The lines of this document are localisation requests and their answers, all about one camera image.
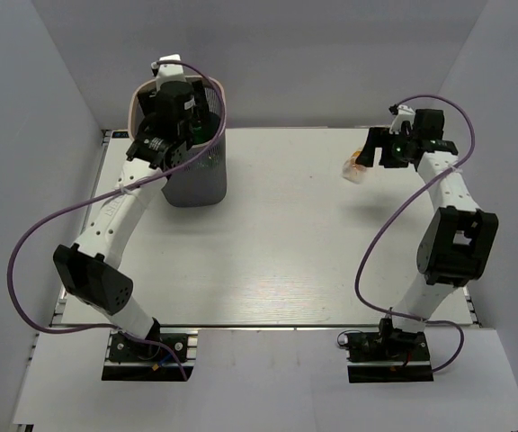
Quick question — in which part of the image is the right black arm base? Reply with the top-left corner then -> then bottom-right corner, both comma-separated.
336,329 -> 433,384

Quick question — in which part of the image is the green plastic bottle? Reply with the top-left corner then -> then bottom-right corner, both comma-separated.
192,120 -> 214,144

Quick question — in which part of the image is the grey mesh waste bin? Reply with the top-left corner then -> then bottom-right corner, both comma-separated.
127,76 -> 227,207

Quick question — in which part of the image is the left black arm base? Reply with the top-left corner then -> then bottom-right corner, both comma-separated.
101,328 -> 198,383

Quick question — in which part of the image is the small bottle yellow cap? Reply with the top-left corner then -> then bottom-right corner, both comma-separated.
342,149 -> 368,185

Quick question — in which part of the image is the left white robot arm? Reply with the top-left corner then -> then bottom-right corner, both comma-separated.
53,80 -> 209,359

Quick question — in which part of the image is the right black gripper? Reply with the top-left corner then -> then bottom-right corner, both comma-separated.
356,127 -> 416,168

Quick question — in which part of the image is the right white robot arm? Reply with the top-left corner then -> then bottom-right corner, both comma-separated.
356,104 -> 498,359

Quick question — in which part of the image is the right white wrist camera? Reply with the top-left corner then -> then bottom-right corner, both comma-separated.
388,104 -> 415,135

